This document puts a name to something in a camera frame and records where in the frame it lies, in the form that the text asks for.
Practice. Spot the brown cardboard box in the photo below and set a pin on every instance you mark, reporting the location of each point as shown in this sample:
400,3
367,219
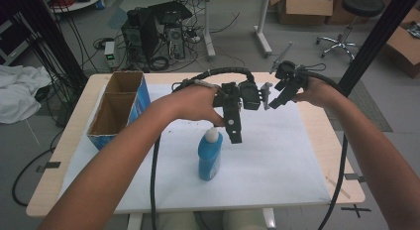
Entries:
404,45
307,8

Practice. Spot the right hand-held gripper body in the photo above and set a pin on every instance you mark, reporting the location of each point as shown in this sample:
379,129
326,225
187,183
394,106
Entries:
290,73

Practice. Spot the blue bottle with white cap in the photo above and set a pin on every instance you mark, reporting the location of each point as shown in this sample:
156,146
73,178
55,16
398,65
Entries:
209,157

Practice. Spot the open computer case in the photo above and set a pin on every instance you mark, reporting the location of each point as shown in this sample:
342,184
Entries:
175,41

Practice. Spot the grey floor mat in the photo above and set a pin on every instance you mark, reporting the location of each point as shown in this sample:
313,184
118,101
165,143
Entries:
366,107

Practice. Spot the white desk with legs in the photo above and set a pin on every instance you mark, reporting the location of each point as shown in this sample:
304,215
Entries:
208,31

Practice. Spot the white table mat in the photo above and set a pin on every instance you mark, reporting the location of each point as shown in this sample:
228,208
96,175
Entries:
270,164

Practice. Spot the person's right hand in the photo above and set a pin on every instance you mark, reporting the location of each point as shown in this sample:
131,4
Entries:
317,91

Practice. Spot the black round stool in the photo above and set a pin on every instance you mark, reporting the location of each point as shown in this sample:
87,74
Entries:
361,5

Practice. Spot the grey metal rod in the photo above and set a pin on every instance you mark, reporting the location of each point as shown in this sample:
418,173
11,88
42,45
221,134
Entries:
282,56

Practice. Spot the person's left hand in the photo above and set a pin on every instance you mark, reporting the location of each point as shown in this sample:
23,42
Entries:
193,102

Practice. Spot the light wooden table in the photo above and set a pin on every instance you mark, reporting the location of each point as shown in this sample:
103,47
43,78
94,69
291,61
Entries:
333,150

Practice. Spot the black metal stand pole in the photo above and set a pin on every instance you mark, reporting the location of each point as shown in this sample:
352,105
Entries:
373,41

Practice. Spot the small white power supply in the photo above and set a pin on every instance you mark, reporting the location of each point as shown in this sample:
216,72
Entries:
109,53

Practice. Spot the cardboard box with blue sides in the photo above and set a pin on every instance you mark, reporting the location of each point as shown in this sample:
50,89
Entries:
114,114

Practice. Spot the white cloth heap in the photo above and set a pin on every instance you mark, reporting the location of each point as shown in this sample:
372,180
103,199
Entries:
18,91

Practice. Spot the grey tape strip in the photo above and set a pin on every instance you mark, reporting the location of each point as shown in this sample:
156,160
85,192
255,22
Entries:
354,177
49,165

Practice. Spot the black computer tower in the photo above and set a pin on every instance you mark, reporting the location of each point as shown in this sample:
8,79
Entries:
142,31

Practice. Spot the round white table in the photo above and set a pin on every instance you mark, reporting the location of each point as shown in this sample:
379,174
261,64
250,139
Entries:
79,3

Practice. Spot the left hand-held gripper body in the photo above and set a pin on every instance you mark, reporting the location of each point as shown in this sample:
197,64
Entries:
248,95

